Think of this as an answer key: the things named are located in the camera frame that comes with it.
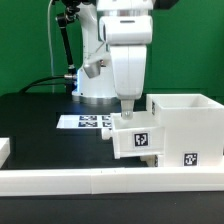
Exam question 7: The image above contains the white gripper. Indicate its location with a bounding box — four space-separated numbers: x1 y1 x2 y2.
110 45 147 119

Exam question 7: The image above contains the white drawer box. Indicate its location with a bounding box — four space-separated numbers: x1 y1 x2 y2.
101 111 165 159

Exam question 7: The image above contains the white drawer cabinet frame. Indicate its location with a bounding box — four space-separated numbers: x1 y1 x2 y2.
141 94 224 167

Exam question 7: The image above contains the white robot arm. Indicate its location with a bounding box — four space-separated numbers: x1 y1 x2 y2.
54 0 159 119

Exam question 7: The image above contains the printed marker sheet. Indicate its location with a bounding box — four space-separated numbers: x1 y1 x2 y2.
57 115 111 129

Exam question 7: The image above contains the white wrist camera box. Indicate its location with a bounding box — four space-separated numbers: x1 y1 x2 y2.
83 53 109 78

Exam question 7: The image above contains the black cable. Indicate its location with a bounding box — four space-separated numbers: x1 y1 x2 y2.
18 75 78 95

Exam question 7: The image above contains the white front fence rail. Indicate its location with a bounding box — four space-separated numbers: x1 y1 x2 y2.
0 167 224 196

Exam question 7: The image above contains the white fence rail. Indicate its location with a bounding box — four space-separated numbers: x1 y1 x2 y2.
0 138 10 168
0 167 224 196

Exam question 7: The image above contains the white hanging cable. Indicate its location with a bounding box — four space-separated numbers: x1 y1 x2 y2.
46 0 56 94

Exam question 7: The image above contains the white left fence rail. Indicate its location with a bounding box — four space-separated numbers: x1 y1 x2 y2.
0 138 10 168

